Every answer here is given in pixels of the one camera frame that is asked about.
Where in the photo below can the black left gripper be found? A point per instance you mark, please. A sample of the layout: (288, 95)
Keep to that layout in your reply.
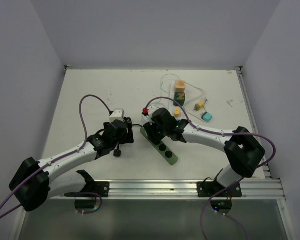
(127, 137)

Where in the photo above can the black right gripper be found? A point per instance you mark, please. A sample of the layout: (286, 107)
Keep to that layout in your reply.
(150, 129)

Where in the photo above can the green power strip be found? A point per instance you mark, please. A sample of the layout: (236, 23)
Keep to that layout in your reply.
(162, 149)

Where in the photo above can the yellow USB charger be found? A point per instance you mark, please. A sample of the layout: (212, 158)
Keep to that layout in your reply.
(199, 105)

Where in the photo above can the teal USB charger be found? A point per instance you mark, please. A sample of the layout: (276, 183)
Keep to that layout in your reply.
(206, 117)

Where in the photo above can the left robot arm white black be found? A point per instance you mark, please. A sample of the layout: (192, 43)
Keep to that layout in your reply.
(37, 181)

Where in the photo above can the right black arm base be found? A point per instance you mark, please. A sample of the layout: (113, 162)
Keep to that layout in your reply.
(209, 187)

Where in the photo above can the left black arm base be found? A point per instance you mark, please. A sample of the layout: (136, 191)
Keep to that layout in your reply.
(101, 188)

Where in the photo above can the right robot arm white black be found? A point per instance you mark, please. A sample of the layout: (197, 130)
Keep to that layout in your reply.
(243, 151)

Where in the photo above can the small yellow plug on strip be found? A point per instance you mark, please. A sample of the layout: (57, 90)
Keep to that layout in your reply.
(177, 112)

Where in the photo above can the orange cube socket adapter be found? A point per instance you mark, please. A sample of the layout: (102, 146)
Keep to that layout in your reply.
(180, 86)

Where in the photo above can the dark green cube adapter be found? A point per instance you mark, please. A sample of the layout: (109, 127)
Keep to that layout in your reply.
(180, 98)

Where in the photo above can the white power strip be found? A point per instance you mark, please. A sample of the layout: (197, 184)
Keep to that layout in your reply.
(173, 103)

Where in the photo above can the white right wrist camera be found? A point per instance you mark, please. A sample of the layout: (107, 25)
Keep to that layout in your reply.
(147, 113)

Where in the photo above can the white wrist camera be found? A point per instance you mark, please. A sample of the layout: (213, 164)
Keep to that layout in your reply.
(147, 113)
(117, 114)

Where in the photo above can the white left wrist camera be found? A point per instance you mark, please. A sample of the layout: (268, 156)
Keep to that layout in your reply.
(117, 114)

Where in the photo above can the aluminium mounting rail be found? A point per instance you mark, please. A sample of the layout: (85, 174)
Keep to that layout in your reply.
(266, 189)

